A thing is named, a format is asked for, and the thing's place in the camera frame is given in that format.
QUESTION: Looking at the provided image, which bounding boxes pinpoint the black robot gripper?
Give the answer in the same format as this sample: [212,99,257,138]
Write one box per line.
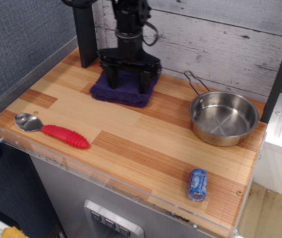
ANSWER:
[98,35,160,94]

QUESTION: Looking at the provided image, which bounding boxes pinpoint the purple towel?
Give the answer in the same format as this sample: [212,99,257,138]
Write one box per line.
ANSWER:
[90,70,160,108]

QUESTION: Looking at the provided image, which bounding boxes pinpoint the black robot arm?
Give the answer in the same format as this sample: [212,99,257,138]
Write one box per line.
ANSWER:
[63,0,160,94]

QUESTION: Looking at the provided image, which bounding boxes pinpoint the stainless steel pan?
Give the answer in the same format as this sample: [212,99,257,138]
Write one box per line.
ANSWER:
[184,70,259,147]

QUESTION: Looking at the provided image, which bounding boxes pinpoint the blue gum container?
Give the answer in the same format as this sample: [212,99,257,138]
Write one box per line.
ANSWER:
[187,169,208,202]

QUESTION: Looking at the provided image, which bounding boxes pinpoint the silver dispenser button panel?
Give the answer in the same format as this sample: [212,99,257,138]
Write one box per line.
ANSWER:
[84,199,145,238]

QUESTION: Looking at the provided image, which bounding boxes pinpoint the white appliance at right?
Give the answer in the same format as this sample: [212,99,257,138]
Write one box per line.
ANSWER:
[253,93,282,194]

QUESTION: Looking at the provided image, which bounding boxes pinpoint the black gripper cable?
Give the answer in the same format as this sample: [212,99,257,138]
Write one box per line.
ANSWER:
[142,21,159,47]

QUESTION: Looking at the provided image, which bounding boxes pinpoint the dark grey left post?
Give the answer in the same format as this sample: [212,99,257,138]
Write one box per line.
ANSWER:
[73,6,98,68]

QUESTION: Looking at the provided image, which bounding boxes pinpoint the red-handled metal spoon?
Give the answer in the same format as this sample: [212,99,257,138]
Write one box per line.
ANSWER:
[14,113,89,149]

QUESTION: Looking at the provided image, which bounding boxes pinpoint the clear acrylic guard rail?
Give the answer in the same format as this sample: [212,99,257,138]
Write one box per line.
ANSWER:
[0,40,266,238]

